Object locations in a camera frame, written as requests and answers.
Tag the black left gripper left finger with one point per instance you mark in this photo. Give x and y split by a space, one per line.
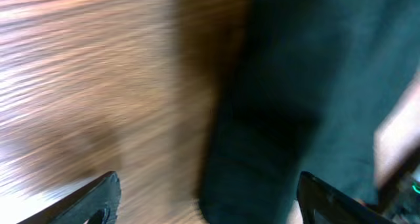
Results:
95 203

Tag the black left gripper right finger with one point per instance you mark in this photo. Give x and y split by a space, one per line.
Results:
320 203

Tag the black shorts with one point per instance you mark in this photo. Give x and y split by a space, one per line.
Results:
316 78

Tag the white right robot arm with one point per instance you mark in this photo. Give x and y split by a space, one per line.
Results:
397 144

